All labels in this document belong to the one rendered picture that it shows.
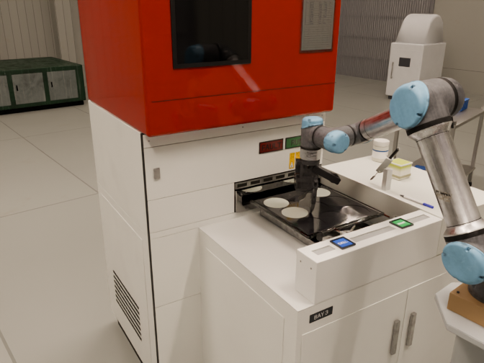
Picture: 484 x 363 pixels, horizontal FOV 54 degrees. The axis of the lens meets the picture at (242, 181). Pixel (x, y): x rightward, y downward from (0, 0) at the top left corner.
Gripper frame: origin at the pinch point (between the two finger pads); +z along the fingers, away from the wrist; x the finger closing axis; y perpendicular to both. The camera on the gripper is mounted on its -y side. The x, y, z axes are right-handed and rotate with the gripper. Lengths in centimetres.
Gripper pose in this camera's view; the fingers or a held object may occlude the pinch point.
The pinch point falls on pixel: (312, 209)
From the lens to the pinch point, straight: 180.2
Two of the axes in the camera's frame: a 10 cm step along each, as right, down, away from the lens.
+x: -0.2, 3.6, -9.3
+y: -10.0, -0.1, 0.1
